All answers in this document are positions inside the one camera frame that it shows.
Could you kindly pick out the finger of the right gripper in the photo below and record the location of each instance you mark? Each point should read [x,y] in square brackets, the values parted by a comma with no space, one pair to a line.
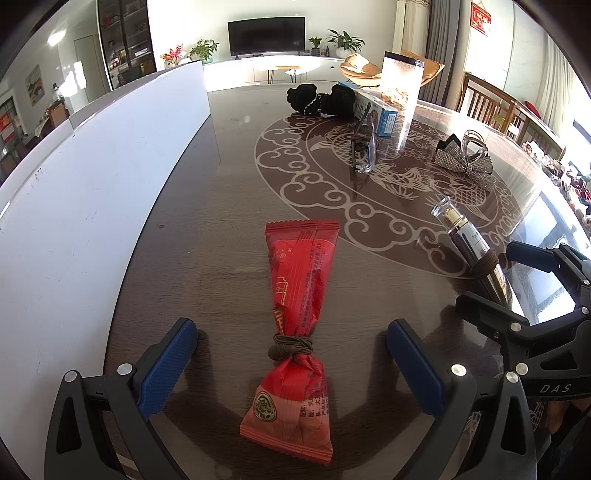
[570,266]
[490,318]

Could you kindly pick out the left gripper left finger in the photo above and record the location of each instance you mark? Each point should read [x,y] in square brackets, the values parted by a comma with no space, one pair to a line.
[78,444]

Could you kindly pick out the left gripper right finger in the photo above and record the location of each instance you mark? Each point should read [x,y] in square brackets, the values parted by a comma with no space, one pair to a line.
[503,445]

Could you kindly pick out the clear cap cosmetic bottle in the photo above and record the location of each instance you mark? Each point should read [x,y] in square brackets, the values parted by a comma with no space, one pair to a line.
[483,262]

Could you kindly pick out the red snack packet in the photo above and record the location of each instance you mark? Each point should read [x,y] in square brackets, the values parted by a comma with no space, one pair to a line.
[290,410]

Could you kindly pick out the clear plastic hair claw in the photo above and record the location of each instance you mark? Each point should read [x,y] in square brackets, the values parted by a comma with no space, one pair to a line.
[473,146]

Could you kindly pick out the rhinestone bow hair clip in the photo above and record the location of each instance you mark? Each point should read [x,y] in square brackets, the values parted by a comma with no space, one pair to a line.
[449,156]

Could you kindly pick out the wooden dining chair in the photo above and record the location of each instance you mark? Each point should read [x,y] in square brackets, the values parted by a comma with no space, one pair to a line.
[492,106]

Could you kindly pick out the white cardboard storage box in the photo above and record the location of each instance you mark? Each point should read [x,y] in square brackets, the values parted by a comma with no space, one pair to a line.
[71,214]

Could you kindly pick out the clear safety glasses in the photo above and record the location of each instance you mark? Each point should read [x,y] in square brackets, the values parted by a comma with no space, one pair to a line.
[363,143]

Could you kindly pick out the blue white medicine box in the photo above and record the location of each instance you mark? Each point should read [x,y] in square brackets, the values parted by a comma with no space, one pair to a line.
[384,114]

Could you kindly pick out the clear plastic container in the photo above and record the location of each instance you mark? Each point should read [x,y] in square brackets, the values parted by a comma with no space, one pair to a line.
[401,79]

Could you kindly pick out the black hair scrunchie far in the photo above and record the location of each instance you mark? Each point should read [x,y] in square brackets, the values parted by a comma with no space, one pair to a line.
[339,103]

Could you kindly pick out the orange lounge chair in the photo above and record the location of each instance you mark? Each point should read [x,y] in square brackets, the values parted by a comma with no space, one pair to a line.
[361,72]

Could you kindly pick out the green plant right of tv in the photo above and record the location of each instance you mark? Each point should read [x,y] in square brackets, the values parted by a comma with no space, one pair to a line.
[345,43]

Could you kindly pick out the small coffee table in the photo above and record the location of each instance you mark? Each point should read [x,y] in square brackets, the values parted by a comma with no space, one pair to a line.
[282,73]

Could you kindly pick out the white tv console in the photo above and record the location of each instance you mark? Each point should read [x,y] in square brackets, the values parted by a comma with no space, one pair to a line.
[251,71]

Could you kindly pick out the red flower plant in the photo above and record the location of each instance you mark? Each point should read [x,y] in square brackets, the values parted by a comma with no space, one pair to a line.
[172,57]

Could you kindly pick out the black television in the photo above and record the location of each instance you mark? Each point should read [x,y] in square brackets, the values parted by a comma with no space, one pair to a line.
[266,35]

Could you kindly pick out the dark display cabinet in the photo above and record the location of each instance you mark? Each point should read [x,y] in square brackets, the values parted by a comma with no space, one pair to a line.
[125,38]

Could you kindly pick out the green potted plant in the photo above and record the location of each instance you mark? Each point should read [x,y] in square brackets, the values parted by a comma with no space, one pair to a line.
[203,50]

